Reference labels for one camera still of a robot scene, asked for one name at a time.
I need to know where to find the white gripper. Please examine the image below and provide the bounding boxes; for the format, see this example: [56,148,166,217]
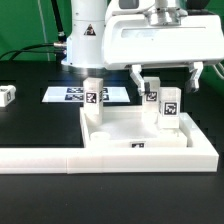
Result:
[102,14,224,96]

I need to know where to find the white L-shaped obstacle fence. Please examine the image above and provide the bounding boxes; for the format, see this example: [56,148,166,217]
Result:
[0,113,219,174]

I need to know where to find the white marker base sheet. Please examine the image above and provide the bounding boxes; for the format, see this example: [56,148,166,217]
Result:
[42,87,130,103]

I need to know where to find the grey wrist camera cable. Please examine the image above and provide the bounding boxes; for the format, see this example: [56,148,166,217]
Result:
[213,61,224,80]

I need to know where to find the black cables at base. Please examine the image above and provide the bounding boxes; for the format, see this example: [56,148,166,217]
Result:
[0,0,68,62]

